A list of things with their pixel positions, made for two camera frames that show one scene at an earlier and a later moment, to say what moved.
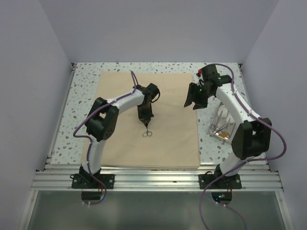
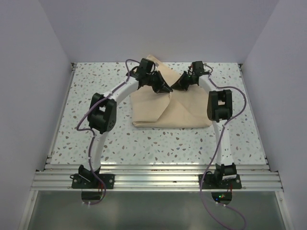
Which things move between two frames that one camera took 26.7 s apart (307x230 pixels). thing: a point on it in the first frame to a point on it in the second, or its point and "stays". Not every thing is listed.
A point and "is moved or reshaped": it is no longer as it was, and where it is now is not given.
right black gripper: (192, 93) to (180, 85)
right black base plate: (226, 181) stays
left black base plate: (88, 181) stays
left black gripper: (145, 117) to (162, 86)
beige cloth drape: (174, 143) is moved or reshaped
